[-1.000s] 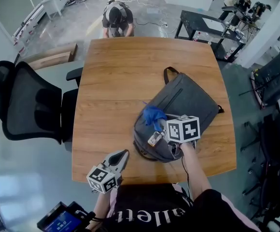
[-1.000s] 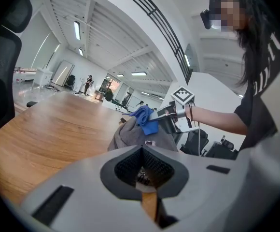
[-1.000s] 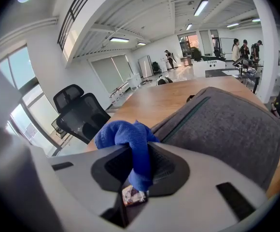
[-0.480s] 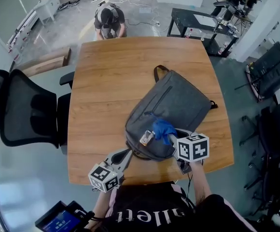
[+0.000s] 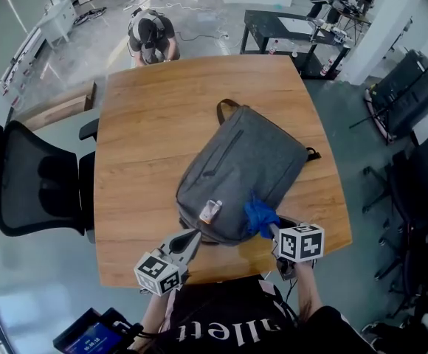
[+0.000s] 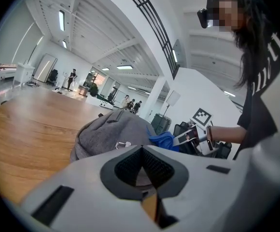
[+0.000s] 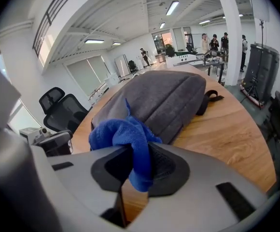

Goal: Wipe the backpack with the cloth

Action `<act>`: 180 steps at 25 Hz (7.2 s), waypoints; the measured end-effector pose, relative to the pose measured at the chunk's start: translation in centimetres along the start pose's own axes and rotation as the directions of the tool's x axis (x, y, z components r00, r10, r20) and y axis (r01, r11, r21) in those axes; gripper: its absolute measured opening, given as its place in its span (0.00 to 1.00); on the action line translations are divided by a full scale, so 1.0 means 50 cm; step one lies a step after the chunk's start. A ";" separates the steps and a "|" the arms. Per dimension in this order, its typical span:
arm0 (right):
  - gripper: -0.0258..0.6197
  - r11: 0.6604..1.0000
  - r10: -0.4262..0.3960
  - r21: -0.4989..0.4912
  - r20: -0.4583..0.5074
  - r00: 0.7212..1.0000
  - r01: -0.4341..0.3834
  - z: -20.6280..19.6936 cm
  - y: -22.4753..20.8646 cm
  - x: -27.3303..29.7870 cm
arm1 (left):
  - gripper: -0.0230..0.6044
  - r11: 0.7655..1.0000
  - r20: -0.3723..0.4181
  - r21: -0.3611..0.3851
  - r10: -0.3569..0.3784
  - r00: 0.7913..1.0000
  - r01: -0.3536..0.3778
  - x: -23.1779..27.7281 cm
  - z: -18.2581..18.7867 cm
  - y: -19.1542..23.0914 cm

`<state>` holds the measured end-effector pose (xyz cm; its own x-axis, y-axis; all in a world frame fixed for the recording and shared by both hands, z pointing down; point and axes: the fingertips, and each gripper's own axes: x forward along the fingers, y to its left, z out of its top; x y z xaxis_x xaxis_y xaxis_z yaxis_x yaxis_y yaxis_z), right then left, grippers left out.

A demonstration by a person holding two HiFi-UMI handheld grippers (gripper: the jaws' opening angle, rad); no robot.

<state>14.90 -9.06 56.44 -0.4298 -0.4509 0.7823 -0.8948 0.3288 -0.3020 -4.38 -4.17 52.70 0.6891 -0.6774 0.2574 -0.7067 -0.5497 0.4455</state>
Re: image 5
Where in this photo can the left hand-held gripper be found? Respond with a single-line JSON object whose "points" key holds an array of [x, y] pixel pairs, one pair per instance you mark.
{"points": [[156, 273]]}

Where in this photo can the person's right forearm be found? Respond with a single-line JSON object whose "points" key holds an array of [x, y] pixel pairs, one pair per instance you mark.
{"points": [[308, 290]]}

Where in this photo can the small white cabinet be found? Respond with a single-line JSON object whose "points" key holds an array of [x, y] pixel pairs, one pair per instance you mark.
{"points": [[57, 20]]}

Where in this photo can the blue cloth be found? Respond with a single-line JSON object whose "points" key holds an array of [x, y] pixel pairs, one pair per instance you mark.
{"points": [[260, 216]]}

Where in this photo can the small wooden work table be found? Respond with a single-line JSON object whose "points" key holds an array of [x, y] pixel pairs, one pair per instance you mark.
{"points": [[350, 15]]}

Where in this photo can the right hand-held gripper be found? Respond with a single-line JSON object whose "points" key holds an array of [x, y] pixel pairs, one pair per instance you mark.
{"points": [[302, 243]]}

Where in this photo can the black light stand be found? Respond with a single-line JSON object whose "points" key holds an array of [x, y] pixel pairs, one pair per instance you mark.
{"points": [[395, 101]]}

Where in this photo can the person's black shirt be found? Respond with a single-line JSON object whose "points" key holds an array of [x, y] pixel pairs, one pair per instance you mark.
{"points": [[217, 308]]}

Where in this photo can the long white low shelf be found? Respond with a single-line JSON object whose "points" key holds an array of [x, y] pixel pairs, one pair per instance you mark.
{"points": [[24, 57]]}

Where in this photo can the black mesh office chair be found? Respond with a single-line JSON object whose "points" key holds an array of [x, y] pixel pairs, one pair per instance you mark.
{"points": [[424, 160], [40, 183], [420, 264]]}

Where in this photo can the black two-tier table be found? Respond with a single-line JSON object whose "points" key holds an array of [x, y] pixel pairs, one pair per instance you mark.
{"points": [[262, 22]]}

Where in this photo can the black tablet blue screen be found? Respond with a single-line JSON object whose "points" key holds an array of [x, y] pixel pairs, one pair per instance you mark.
{"points": [[92, 336]]}

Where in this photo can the wooden boards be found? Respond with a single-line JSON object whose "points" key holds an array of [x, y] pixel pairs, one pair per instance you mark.
{"points": [[55, 109]]}

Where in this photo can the white tray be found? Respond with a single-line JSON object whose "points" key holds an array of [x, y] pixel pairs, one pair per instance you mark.
{"points": [[297, 25]]}

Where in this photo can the grey backpack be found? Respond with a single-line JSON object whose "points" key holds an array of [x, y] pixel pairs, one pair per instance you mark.
{"points": [[243, 160]]}

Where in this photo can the white bottle red label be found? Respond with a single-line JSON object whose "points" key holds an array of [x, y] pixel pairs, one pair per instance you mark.
{"points": [[273, 47], [327, 66]]}

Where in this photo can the person's left forearm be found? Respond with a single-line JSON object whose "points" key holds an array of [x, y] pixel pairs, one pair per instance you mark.
{"points": [[155, 315]]}

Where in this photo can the large black equipment case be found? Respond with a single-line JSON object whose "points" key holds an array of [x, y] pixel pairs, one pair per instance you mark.
{"points": [[409, 94]]}

